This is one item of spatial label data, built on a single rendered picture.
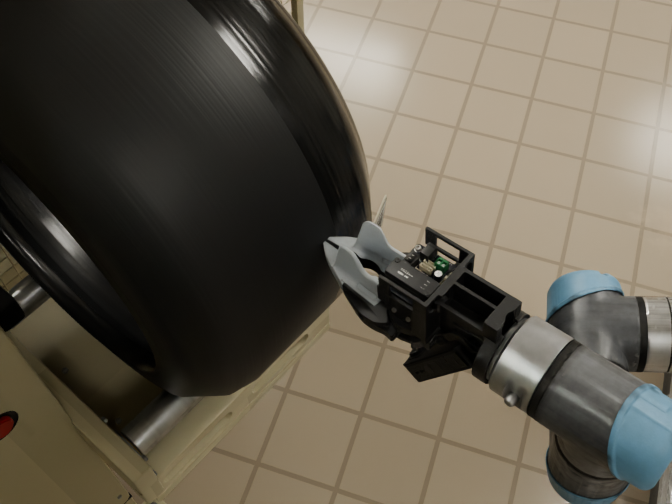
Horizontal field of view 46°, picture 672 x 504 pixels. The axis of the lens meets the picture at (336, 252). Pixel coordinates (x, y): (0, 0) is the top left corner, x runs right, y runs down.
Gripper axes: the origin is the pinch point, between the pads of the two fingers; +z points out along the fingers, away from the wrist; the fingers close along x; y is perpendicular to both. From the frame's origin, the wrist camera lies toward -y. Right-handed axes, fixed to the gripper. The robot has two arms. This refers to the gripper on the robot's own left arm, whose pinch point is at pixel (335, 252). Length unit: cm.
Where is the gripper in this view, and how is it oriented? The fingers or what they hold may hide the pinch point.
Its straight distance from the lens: 79.4
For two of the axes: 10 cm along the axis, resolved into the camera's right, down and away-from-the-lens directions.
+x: -6.5, 6.3, -4.1
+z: -7.5, -4.9, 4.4
